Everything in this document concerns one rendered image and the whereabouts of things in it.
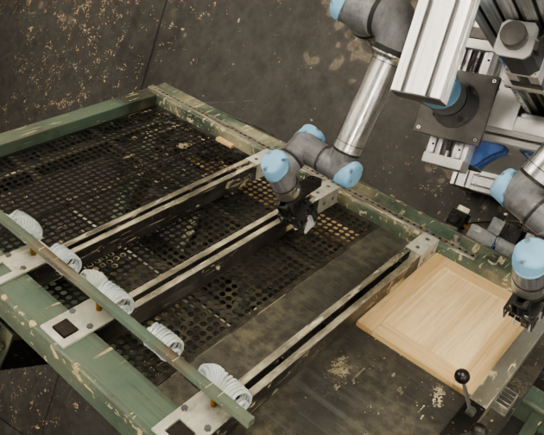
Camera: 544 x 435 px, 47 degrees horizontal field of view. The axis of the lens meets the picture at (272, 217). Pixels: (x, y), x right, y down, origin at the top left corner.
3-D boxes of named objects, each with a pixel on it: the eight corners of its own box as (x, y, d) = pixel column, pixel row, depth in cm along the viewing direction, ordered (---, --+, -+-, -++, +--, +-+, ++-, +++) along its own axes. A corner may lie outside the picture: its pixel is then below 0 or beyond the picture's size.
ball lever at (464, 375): (481, 412, 158) (471, 366, 154) (475, 421, 155) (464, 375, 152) (467, 409, 160) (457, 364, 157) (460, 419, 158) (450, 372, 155)
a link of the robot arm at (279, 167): (294, 153, 164) (273, 176, 162) (305, 177, 173) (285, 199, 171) (273, 141, 168) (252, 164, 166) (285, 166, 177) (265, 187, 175)
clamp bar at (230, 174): (280, 172, 251) (287, 117, 237) (1, 314, 173) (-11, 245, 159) (261, 161, 256) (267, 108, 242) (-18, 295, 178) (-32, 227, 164)
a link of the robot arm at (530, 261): (565, 249, 126) (534, 276, 125) (560, 274, 135) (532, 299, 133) (533, 226, 130) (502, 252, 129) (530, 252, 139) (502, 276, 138)
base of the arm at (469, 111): (440, 77, 206) (432, 68, 197) (485, 85, 198) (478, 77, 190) (426, 122, 207) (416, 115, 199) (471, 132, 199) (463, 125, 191)
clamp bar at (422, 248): (439, 259, 216) (458, 201, 202) (180, 486, 138) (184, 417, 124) (414, 245, 221) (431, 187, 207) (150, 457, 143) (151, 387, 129)
